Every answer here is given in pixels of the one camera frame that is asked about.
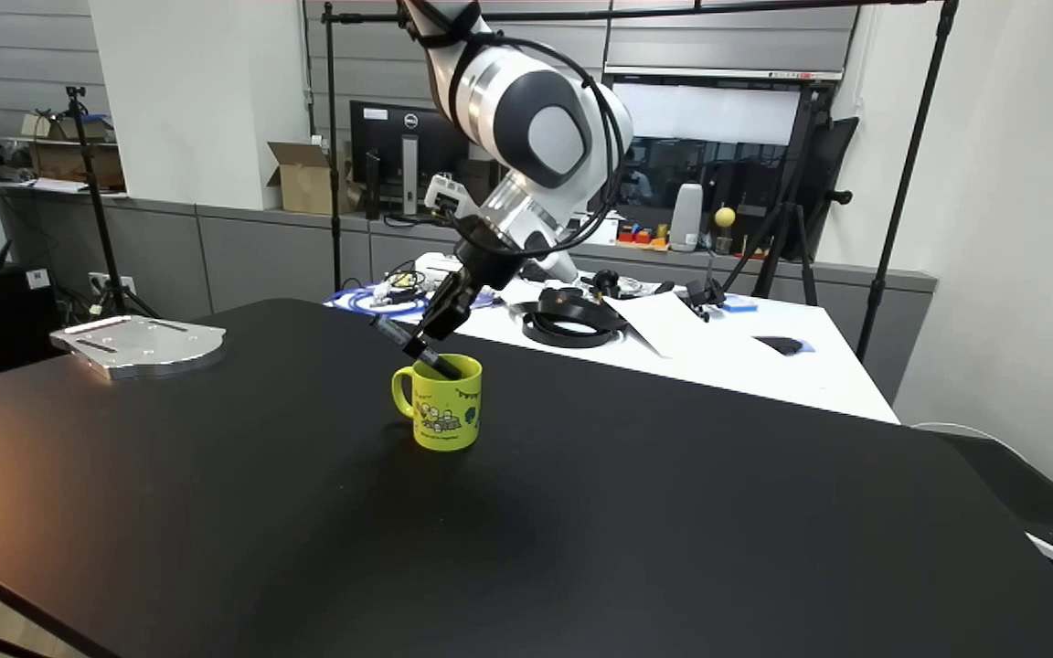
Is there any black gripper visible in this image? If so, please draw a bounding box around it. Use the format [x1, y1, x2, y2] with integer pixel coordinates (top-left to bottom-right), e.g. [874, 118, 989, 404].
[417, 230, 521, 361]

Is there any yellow cartoon print mug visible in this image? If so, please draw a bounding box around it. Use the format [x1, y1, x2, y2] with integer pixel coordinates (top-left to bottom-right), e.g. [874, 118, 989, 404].
[388, 352, 487, 455]

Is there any black computer monitor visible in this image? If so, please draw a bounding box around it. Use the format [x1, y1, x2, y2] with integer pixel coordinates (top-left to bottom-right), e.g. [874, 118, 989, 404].
[348, 97, 475, 224]

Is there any brown cardboard box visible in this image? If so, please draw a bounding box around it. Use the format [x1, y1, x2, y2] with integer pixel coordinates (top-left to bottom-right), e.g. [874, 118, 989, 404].
[266, 140, 353, 220]

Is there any grey cabinet counter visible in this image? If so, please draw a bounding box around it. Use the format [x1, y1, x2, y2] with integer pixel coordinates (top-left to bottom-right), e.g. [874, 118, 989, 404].
[0, 179, 939, 370]

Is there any white plastic bottle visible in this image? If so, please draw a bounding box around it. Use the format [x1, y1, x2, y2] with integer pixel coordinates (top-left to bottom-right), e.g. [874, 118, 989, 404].
[668, 179, 707, 253]

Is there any yellow ball on black stand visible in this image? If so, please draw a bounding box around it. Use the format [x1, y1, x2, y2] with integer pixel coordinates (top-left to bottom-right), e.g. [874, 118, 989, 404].
[683, 203, 742, 305]

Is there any slim black light stand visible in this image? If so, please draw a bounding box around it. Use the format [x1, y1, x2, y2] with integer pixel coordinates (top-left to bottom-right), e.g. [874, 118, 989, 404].
[60, 84, 147, 321]

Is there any black diagonal pole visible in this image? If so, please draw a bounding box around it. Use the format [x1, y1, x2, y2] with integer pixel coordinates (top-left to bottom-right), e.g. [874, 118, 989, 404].
[850, 0, 960, 361]

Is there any bright blue cable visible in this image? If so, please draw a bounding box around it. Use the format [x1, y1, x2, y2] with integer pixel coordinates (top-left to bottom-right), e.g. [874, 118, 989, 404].
[321, 280, 430, 321]

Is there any black coiled cable ring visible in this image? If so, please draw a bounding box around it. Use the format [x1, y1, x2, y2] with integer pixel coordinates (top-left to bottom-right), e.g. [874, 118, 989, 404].
[519, 286, 626, 352]

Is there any tall black camera tripod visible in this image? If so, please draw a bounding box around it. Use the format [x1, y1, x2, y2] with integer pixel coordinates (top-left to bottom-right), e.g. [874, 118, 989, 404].
[718, 84, 863, 305]

